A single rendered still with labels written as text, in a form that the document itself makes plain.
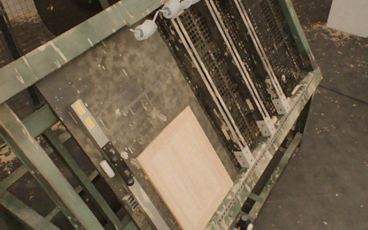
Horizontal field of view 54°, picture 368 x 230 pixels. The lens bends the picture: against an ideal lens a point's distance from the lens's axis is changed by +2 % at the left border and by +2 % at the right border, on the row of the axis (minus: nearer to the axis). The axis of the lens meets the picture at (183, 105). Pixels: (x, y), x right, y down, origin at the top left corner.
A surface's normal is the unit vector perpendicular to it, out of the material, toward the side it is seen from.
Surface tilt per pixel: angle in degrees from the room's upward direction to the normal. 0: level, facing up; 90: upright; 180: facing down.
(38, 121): 58
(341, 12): 90
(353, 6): 90
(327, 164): 0
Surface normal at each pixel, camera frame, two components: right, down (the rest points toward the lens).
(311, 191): -0.04, -0.75
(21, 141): 0.68, -0.11
